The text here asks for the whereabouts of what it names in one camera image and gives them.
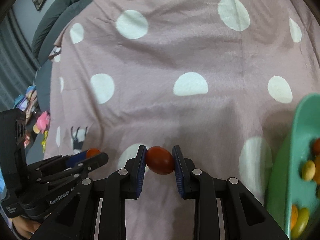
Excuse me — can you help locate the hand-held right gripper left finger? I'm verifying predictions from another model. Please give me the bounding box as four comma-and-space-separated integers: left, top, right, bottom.
30, 144, 147, 240

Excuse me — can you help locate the green plastic bowl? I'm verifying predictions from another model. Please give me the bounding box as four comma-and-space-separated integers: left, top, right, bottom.
265, 93, 320, 240

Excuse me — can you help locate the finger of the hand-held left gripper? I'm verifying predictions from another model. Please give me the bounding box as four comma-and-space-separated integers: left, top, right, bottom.
40, 152, 109, 184
28, 151, 88, 172

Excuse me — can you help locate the large orange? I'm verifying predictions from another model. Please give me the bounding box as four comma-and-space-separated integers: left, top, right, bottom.
290, 204, 299, 230

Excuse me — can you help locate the person's left hand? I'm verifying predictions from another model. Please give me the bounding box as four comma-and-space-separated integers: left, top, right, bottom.
10, 217, 41, 240

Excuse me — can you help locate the grey curtain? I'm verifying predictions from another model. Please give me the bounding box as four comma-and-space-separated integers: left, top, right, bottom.
0, 11, 39, 112

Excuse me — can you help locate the pile of plush toys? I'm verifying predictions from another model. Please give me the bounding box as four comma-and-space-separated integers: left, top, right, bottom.
14, 86, 51, 152

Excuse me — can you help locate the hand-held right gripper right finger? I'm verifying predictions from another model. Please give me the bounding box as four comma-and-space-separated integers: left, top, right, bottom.
172, 144, 288, 240

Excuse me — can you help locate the large cherry tomato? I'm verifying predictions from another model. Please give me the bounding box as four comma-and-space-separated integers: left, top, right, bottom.
145, 146, 175, 175

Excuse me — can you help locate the pink polka dot blanket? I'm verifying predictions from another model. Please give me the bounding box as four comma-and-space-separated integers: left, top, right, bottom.
40, 0, 320, 240

